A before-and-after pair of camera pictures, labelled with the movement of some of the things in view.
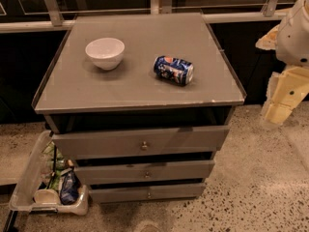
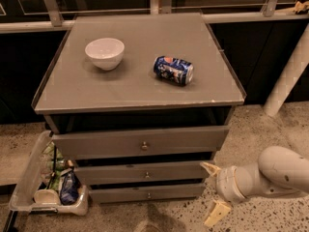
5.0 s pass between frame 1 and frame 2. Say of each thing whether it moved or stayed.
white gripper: moved
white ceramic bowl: stayed
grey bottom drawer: stayed
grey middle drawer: stayed
